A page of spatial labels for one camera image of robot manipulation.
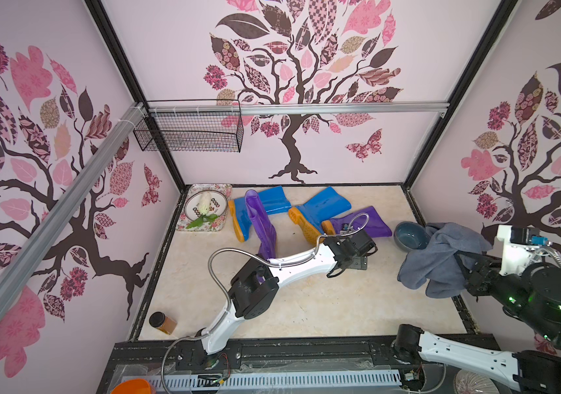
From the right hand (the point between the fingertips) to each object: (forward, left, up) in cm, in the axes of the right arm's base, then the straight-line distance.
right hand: (457, 251), depth 51 cm
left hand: (+15, +14, -32) cm, 38 cm away
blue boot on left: (+50, +43, -38) cm, 76 cm away
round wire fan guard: (-21, -14, -39) cm, 47 cm away
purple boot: (+29, +46, -32) cm, 63 cm away
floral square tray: (+38, +67, -40) cm, 87 cm away
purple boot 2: (+39, 0, -41) cm, 57 cm away
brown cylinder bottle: (-5, +75, -30) cm, 81 cm away
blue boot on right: (+38, +24, -36) cm, 58 cm away
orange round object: (-20, +78, -32) cm, 87 cm away
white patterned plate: (+48, +69, -38) cm, 92 cm away
